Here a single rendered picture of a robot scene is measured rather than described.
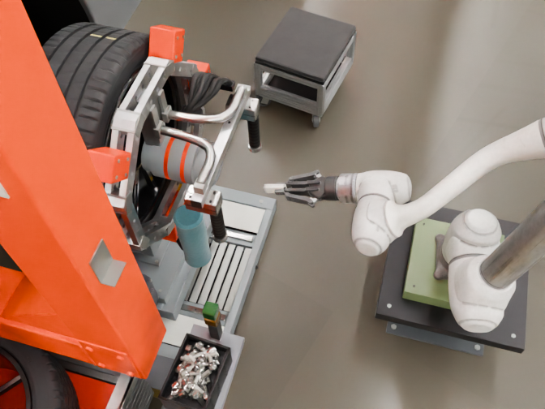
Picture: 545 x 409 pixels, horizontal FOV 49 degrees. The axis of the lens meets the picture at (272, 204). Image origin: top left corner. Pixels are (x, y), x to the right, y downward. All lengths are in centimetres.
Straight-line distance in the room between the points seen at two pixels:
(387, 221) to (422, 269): 59
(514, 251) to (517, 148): 28
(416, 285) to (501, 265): 44
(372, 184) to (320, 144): 118
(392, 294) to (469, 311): 37
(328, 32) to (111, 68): 153
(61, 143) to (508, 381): 190
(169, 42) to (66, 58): 27
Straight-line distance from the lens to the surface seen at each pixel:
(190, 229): 178
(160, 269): 231
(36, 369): 196
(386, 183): 172
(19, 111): 95
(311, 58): 279
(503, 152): 164
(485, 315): 189
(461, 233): 198
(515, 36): 362
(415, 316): 215
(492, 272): 182
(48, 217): 107
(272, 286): 248
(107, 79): 157
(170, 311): 231
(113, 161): 146
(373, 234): 160
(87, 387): 215
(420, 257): 219
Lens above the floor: 223
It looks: 57 degrees down
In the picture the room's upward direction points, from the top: 2 degrees counter-clockwise
